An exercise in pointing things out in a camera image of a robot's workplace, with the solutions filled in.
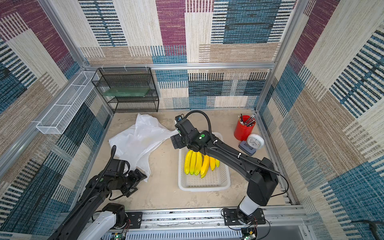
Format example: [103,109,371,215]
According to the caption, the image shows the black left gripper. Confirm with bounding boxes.
[116,168,148,197]

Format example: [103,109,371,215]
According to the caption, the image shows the yellow banana bunch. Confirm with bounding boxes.
[184,150,220,179]

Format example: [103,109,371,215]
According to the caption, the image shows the white plastic bag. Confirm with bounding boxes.
[108,114,177,177]

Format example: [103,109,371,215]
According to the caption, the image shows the white perforated plastic basket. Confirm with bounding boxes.
[178,148,231,192]

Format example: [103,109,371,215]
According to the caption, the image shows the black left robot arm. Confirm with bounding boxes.
[49,159,147,240]

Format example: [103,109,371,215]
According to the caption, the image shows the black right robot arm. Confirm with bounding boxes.
[171,116,279,224]

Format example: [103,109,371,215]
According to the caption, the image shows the green board on shelf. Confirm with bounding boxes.
[103,87,150,97]

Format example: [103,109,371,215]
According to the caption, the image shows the red pen cup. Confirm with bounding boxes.
[234,120,255,141]

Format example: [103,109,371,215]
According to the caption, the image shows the pens in cup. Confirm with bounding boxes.
[238,114,256,127]

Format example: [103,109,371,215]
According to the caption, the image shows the white round clock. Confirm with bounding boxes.
[239,134,265,156]

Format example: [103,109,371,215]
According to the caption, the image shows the black corrugated right cable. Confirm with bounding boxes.
[184,110,282,176]

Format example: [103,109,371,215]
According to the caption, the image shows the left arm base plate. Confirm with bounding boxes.
[122,212,143,230]

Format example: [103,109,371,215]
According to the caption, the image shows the black wire mesh shelf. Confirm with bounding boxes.
[91,67,160,113]

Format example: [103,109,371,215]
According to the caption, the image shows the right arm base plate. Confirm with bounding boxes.
[221,208,267,226]

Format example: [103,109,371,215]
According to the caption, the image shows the white wire mesh tray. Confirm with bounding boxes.
[36,71,95,135]

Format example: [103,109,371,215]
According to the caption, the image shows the aluminium front rail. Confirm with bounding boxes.
[50,205,319,240]

